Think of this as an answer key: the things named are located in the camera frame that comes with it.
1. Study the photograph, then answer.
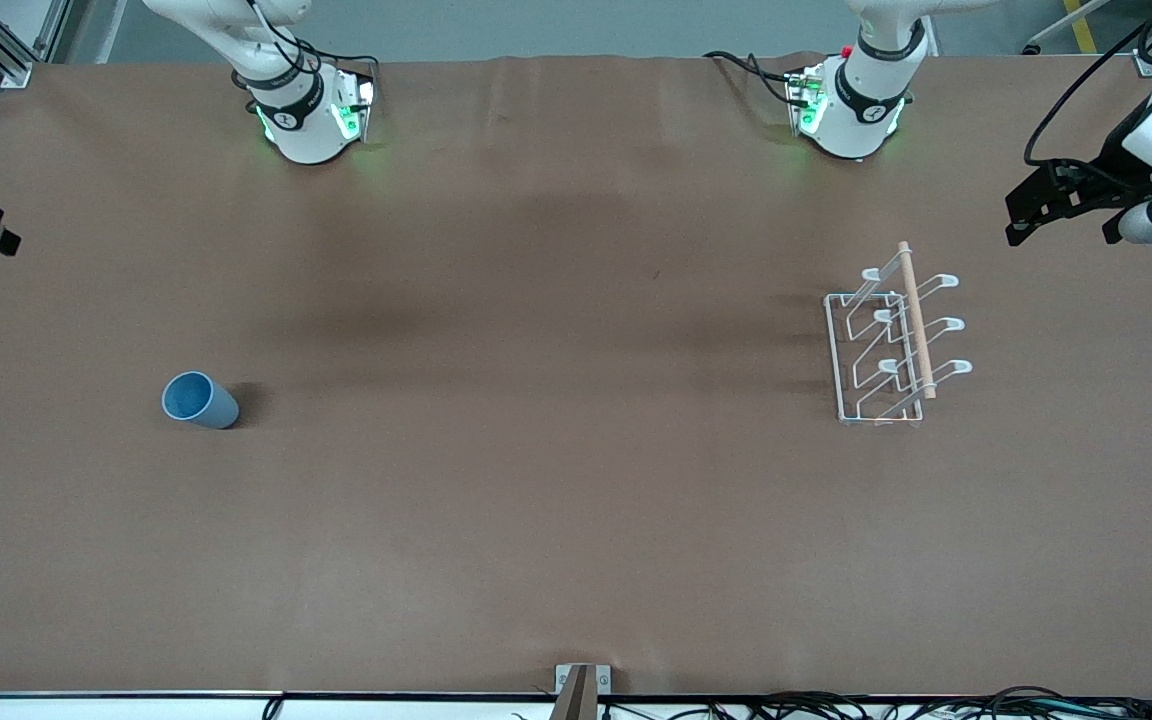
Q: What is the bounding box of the white wire cup holder rack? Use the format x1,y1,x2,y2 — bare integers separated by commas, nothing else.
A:
824,241,974,428

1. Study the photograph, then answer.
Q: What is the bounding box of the brown table cover mat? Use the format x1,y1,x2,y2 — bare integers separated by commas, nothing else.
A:
0,52,1152,698

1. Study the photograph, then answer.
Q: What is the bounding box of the black left base cable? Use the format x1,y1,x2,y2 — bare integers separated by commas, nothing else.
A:
704,50,802,106

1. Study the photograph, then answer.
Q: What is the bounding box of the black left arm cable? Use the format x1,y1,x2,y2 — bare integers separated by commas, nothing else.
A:
1024,0,1152,166

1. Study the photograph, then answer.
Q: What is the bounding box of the metal bracket with brown post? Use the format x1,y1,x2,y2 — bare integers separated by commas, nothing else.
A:
553,663,613,720

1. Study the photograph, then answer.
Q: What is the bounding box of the blue plastic cup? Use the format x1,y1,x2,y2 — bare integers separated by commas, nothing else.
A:
161,371,240,431

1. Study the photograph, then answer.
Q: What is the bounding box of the black cable bundle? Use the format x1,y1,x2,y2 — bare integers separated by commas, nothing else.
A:
511,686,1152,720

